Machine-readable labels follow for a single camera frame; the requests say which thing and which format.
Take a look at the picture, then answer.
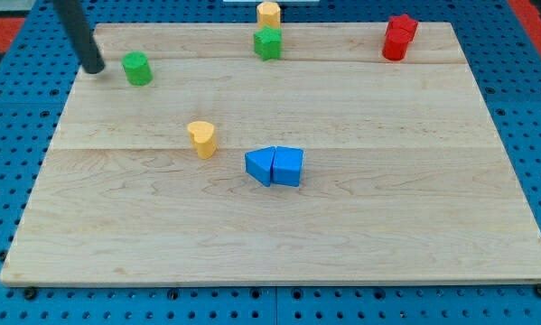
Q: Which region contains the green cylinder block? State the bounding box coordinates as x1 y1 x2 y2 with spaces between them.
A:
121 51 153 86

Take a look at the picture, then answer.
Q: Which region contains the green star block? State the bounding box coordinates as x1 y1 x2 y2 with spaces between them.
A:
253 26 282 60

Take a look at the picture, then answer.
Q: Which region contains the red star block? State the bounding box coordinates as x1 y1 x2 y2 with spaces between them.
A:
386 14 419 42

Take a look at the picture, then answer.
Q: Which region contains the blue triangle block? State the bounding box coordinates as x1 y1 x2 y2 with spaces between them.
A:
245 146 275 187

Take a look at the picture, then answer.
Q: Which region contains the yellow heart block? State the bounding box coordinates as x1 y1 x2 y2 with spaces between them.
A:
187 121 218 159

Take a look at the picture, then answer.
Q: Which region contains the wooden board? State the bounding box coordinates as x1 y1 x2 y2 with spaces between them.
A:
0 23 541 287

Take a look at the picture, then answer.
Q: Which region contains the yellow hexagon block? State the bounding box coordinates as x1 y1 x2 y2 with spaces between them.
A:
256 1 281 29

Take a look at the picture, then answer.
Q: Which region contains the red cylinder block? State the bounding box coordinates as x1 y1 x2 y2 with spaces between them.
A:
382 29 410 61

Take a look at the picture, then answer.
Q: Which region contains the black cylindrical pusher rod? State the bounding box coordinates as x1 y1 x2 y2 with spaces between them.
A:
52 0 106 74

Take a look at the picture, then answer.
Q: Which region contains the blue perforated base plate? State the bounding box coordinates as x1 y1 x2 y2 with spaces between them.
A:
0 0 541 324

